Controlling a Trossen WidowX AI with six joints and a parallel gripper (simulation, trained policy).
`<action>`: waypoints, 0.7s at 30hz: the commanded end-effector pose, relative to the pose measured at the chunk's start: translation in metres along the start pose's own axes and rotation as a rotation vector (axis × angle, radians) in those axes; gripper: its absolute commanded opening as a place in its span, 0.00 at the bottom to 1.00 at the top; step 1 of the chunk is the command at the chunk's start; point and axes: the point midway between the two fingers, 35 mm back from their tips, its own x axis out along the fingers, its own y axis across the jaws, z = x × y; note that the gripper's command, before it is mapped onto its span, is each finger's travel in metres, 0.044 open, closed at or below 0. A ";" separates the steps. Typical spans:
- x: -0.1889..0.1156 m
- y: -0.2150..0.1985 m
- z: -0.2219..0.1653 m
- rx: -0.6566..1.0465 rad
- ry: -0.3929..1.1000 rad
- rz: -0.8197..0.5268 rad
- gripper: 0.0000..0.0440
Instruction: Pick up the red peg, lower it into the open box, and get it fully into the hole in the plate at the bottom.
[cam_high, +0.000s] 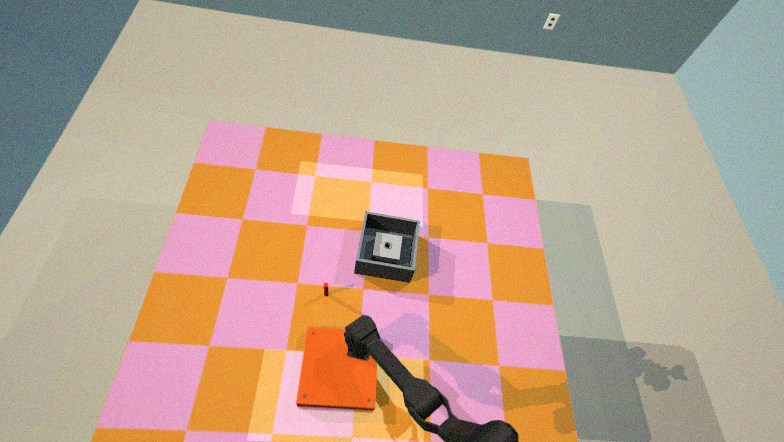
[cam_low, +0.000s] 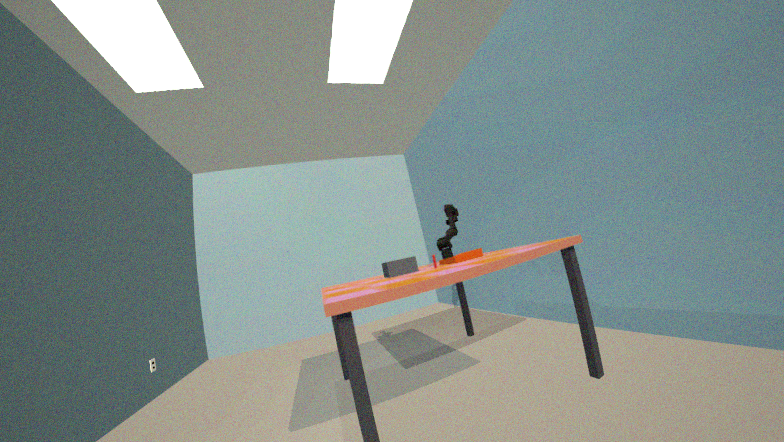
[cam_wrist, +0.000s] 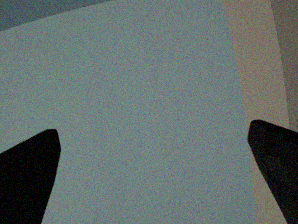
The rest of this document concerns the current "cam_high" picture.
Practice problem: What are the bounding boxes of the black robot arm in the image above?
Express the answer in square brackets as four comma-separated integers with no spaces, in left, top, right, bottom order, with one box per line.
[344,315,519,442]

